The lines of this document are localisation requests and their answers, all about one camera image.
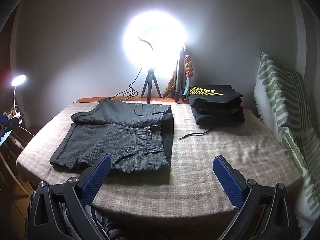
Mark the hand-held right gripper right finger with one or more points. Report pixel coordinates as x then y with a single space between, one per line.
228 180

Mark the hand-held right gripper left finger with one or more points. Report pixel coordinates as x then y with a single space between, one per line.
95 180

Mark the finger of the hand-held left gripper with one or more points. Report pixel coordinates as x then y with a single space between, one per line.
7 125

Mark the grey checked pants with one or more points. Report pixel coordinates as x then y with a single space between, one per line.
120 135

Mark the checked beige blanket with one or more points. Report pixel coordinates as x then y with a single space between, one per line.
195 155

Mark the white gooseneck desk lamp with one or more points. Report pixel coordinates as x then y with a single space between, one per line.
18 82

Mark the green patterned cushion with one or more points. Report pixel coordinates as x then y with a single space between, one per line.
285 120

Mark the small black tripod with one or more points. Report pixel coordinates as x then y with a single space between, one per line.
150 85

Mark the orange patterned cloth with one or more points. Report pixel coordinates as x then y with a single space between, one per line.
169 86

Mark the folded tripod stands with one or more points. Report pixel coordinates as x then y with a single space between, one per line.
180 75

